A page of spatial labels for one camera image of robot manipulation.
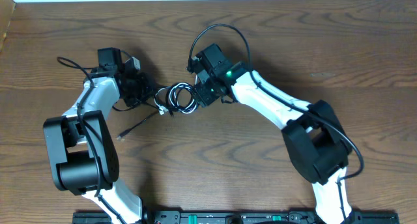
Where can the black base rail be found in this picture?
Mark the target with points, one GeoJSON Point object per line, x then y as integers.
{"type": "Point", "coordinates": [176, 217]}

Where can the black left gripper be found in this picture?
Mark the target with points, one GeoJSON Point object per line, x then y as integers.
{"type": "Point", "coordinates": [150, 89]}

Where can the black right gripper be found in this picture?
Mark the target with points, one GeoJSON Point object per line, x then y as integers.
{"type": "Point", "coordinates": [203, 98]}

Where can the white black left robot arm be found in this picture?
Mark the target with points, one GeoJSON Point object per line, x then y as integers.
{"type": "Point", "coordinates": [82, 156]}

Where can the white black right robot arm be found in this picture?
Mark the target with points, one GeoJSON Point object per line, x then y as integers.
{"type": "Point", "coordinates": [313, 136]}

